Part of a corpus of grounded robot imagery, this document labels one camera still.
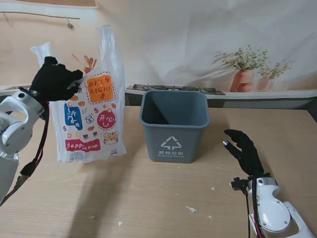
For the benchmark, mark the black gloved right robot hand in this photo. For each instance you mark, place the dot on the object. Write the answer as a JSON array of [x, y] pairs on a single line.
[[248, 156]]

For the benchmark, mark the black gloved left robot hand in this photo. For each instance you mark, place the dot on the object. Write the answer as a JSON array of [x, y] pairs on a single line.
[[54, 81]]

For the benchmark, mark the printed white plastic garbage bag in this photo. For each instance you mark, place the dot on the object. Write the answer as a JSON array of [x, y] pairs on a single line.
[[109, 124]]

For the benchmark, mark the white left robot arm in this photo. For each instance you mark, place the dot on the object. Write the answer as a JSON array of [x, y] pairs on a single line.
[[15, 124]]

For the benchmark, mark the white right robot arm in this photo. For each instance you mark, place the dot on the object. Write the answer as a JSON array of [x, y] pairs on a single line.
[[272, 213]]

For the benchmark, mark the grey plastic waste bin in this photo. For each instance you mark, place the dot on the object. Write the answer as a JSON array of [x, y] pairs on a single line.
[[173, 146]]

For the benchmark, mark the large white paper scrap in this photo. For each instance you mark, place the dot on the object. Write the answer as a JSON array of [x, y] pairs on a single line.
[[192, 209]]

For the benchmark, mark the printed kitchen backdrop cloth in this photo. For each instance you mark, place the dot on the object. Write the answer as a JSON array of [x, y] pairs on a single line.
[[173, 37]]

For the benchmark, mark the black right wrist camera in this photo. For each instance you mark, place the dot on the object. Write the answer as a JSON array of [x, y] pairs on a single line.
[[239, 184]]

